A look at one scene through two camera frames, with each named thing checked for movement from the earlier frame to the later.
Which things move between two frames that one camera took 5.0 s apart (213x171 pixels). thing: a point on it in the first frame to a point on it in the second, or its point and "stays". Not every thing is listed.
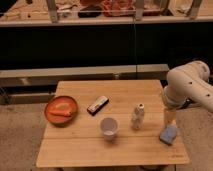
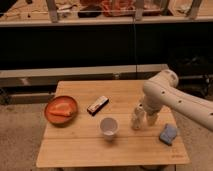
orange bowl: x=61 y=110 stays
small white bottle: x=138 y=116 stays
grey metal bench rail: x=49 y=77 stays
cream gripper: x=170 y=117 to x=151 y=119
